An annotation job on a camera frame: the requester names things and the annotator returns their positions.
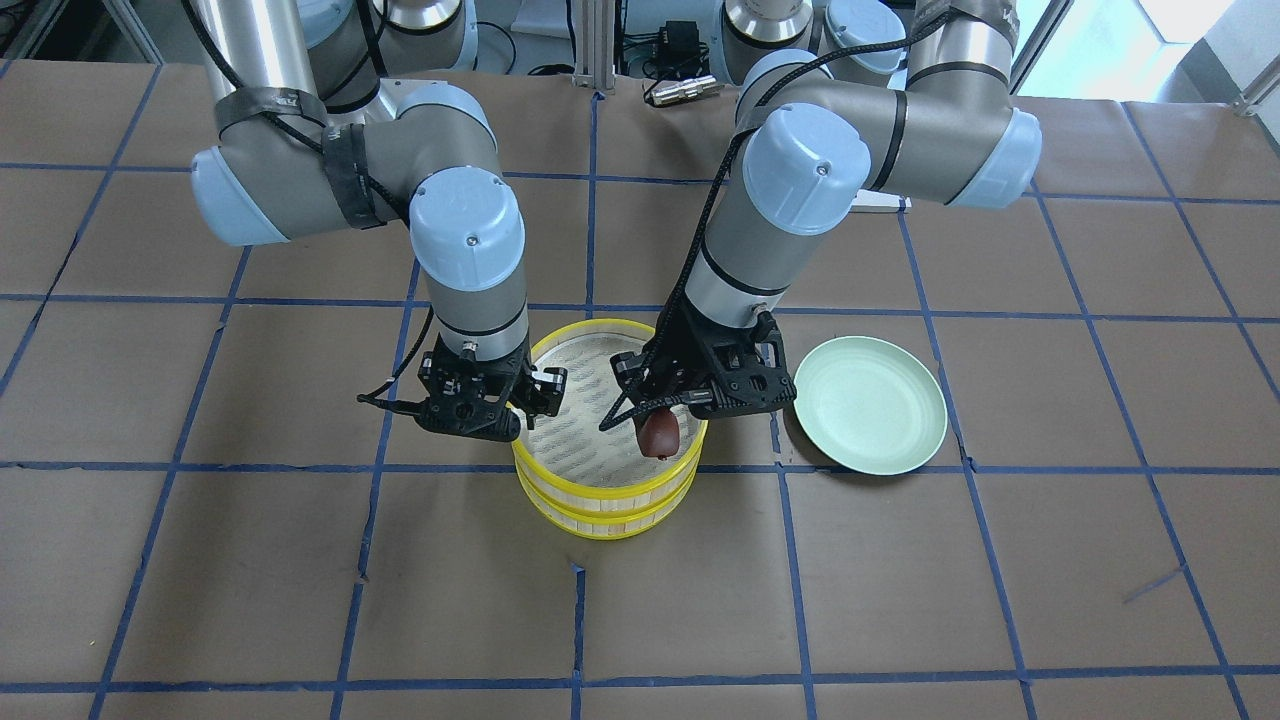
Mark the mint green plate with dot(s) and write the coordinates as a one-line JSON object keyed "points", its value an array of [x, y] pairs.
{"points": [[870, 405]]}

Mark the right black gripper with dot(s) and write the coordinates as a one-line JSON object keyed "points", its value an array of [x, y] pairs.
{"points": [[546, 385]]}

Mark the yellow steamer basket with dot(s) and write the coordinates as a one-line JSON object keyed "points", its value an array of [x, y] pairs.
{"points": [[574, 461], [600, 525]]}

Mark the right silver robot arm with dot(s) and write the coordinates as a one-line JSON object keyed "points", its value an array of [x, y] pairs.
{"points": [[283, 170]]}

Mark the black power adapter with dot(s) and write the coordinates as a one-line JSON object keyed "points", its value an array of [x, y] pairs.
{"points": [[678, 51]]}

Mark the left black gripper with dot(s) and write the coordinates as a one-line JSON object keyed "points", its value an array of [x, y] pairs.
{"points": [[668, 368]]}

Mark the brown bun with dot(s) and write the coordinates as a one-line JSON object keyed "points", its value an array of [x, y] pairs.
{"points": [[658, 434]]}

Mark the aluminium frame post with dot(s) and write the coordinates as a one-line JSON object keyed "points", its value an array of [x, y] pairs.
{"points": [[594, 27]]}

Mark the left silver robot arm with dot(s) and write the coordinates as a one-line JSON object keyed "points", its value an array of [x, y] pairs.
{"points": [[928, 117]]}

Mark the silver cylindrical connector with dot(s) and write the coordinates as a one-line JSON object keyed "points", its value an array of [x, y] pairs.
{"points": [[665, 94]]}

